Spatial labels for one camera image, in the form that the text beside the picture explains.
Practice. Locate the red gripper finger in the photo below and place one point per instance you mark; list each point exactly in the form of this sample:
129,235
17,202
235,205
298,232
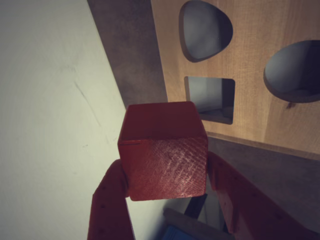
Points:
250,212
107,205

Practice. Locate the red cube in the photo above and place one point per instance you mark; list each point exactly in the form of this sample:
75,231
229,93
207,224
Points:
162,162

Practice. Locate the wooden shape sorter box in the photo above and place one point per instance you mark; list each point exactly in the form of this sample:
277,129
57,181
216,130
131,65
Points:
250,112

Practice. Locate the blue plastic crate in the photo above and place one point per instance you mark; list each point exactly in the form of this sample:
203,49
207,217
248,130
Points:
180,233

